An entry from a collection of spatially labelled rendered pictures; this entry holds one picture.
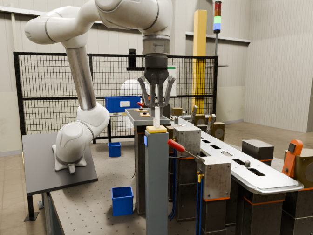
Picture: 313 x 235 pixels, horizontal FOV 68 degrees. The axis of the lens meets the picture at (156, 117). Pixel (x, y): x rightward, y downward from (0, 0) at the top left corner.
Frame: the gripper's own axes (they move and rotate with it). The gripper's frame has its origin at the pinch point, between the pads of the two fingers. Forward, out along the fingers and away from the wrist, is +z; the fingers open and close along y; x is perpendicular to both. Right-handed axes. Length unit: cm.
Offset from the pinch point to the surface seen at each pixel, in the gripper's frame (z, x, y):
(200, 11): -79, 154, 79
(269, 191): 19.5, -21.7, 28.9
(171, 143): 6.4, -11.0, 2.1
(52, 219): 65, 53, -48
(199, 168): 15.9, -8.7, 12.4
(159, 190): 24.9, -3.5, 0.2
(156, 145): 8.7, -3.5, -0.7
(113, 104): 9, 129, -9
